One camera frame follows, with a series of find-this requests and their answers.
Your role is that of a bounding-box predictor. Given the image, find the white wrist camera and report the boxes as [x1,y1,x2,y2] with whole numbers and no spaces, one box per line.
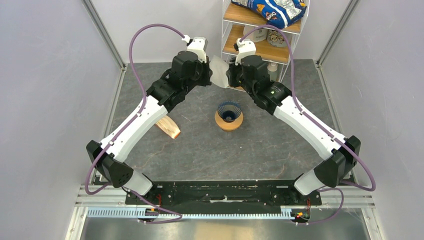
[234,38,256,66]
[181,35,208,63]

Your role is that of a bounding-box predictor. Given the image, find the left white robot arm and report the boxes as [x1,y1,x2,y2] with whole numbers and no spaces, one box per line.
[86,50,213,205]

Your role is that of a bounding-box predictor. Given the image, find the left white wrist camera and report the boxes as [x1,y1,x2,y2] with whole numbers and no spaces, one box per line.
[181,35,208,63]

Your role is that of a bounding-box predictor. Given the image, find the grey cartoon printed container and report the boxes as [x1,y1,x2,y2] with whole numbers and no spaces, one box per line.
[266,29,293,48]

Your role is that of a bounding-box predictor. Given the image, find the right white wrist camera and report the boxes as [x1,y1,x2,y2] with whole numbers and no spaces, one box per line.
[234,38,256,66]

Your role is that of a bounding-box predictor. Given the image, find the glass carafe with brown band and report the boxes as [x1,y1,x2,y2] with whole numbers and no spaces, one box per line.
[220,130,235,141]

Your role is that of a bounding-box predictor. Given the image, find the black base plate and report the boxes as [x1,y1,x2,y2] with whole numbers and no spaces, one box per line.
[145,180,322,214]

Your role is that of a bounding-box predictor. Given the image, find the blue cone coffee filter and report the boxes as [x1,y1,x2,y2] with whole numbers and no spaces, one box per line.
[217,101,242,123]

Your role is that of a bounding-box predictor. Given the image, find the blue chips bag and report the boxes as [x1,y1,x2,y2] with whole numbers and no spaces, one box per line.
[231,0,308,29]

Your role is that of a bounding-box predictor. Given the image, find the white printed container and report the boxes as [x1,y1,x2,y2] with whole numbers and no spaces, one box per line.
[243,25,268,43]

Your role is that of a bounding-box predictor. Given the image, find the aluminium rail frame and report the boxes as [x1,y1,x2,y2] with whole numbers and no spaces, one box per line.
[65,186,385,240]

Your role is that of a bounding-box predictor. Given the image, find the green pump bottle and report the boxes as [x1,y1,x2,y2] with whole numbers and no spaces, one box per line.
[267,62,278,81]

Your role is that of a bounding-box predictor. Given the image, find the wooden dripper ring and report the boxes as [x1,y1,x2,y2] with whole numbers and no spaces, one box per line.
[214,110,244,132]

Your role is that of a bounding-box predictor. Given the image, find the white wire shelf rack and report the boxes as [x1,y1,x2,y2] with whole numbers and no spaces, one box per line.
[220,0,311,82]

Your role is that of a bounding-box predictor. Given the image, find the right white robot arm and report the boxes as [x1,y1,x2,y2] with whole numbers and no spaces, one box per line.
[226,55,361,205]

